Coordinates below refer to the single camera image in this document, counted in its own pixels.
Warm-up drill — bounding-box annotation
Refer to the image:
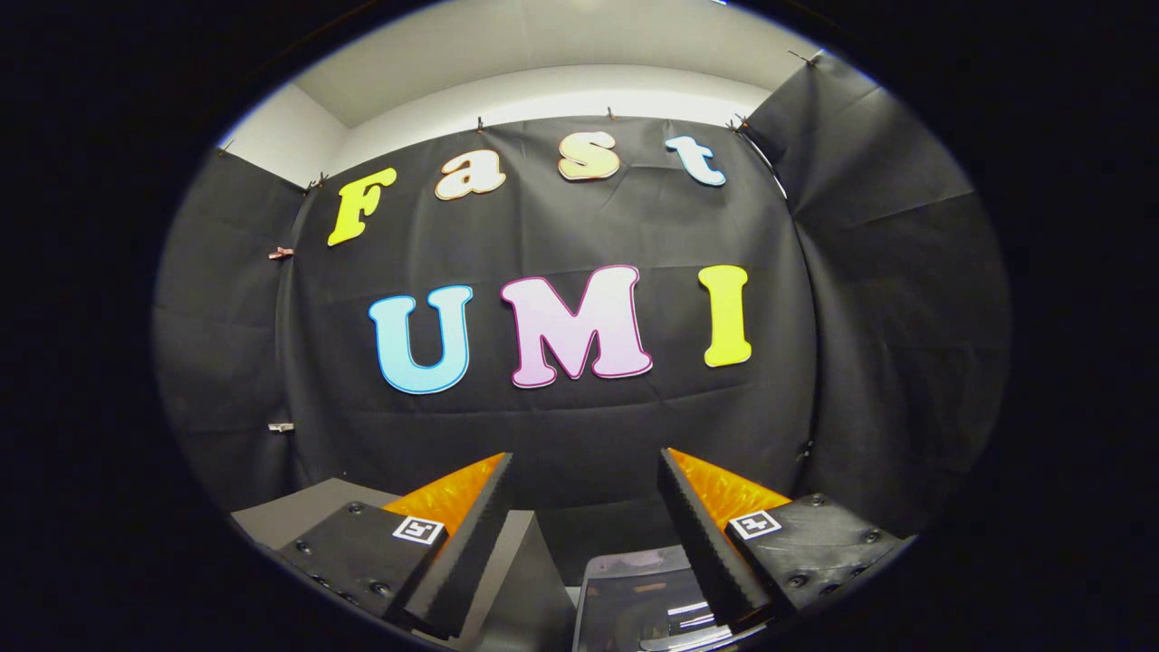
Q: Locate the washing machine with clear lid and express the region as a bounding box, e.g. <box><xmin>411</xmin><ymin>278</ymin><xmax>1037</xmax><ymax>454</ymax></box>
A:
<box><xmin>571</xmin><ymin>543</ymin><xmax>772</xmax><ymax>652</ymax></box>

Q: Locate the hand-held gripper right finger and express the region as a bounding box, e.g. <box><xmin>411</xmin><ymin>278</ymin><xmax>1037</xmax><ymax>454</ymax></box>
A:
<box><xmin>657</xmin><ymin>447</ymin><xmax>907</xmax><ymax>635</ymax></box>

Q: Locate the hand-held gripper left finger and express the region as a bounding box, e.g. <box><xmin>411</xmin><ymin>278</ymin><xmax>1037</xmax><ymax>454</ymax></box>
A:
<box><xmin>274</xmin><ymin>452</ymin><xmax>515</xmax><ymax>641</ymax></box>

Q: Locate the grey box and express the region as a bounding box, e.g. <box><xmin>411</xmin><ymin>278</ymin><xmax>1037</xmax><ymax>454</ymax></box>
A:
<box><xmin>230</xmin><ymin>477</ymin><xmax>578</xmax><ymax>652</ymax></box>

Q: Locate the black backdrop cloth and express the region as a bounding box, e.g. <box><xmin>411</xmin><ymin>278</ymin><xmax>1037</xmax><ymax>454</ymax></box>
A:
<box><xmin>152</xmin><ymin>50</ymin><xmax>1011</xmax><ymax>585</ymax></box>

